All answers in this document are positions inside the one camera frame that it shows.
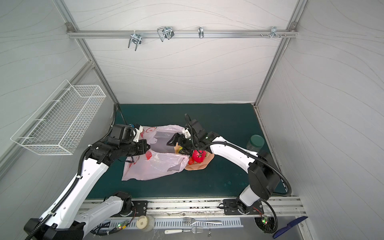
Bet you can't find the aluminium cross rail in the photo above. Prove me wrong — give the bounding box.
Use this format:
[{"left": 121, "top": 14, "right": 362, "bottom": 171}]
[{"left": 67, "top": 29, "right": 299, "bottom": 39}]

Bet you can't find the peach scalloped fruit plate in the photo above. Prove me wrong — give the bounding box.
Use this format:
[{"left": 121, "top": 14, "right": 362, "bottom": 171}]
[{"left": 180, "top": 151, "right": 215, "bottom": 171}]

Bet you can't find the metal hook clamp middle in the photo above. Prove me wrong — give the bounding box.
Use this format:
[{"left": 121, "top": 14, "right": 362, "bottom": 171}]
[{"left": 157, "top": 26, "right": 175, "bottom": 42}]

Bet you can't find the silver fork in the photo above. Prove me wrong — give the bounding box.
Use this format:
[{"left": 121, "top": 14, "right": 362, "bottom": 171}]
[{"left": 183, "top": 218, "right": 223, "bottom": 226}]

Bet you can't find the blue plastic tool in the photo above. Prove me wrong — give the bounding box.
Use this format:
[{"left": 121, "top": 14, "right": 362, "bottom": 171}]
[{"left": 273, "top": 216, "right": 308, "bottom": 239}]

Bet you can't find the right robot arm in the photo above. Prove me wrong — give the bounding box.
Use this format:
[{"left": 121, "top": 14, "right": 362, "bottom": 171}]
[{"left": 167, "top": 114, "right": 292, "bottom": 215}]

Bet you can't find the black round fan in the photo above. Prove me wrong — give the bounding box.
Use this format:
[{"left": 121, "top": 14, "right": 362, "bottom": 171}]
[{"left": 255, "top": 216, "right": 276, "bottom": 234}]

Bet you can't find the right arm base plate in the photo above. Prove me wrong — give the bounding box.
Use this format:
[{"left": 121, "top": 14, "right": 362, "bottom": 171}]
[{"left": 218, "top": 199, "right": 264, "bottom": 216}]

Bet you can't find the white handled fork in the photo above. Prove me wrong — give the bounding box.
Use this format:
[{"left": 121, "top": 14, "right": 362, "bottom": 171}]
[{"left": 164, "top": 227, "right": 204, "bottom": 235}]

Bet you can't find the metal hook clamp left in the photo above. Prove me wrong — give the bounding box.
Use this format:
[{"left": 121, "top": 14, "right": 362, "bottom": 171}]
[{"left": 128, "top": 32, "right": 142, "bottom": 51}]

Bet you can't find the white wire basket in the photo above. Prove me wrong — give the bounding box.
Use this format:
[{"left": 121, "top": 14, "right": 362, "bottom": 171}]
[{"left": 11, "top": 80, "right": 106, "bottom": 156}]

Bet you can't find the metal hook clamp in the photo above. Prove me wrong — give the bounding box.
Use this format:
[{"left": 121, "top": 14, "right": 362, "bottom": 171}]
[
  {"left": 157, "top": 26, "right": 175, "bottom": 42},
  {"left": 128, "top": 32, "right": 142, "bottom": 51}
]

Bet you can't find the red peach front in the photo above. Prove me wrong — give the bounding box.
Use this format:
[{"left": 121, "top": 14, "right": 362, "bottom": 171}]
[{"left": 188, "top": 158, "right": 195, "bottom": 165}]

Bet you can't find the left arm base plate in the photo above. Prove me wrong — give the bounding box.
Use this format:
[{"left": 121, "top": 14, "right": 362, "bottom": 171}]
[{"left": 118, "top": 201, "right": 148, "bottom": 217}]

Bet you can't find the green lidded glass jar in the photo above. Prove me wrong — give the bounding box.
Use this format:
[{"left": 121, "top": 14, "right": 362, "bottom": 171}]
[{"left": 246, "top": 135, "right": 265, "bottom": 152}]

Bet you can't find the green table mat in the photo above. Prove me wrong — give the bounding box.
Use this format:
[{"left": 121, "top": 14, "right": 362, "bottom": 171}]
[{"left": 88, "top": 104, "right": 263, "bottom": 199}]

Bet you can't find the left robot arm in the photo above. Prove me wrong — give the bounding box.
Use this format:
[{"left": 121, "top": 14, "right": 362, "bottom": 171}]
[{"left": 24, "top": 124, "right": 150, "bottom": 240}]

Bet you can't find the red dragon fruit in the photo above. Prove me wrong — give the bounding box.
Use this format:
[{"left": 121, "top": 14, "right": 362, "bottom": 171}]
[{"left": 192, "top": 150, "right": 207, "bottom": 164}]

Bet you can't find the metal ring clamp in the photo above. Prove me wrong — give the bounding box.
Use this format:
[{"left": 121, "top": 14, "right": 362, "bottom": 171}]
[{"left": 198, "top": 27, "right": 204, "bottom": 39}]

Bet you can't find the pink strawberry plastic bag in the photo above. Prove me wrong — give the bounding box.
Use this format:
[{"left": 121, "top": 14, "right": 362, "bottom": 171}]
[{"left": 122, "top": 125, "right": 189, "bottom": 181}]

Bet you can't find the metal bolt clamp right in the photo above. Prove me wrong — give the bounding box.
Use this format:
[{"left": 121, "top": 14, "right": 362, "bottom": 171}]
[{"left": 260, "top": 27, "right": 287, "bottom": 39}]

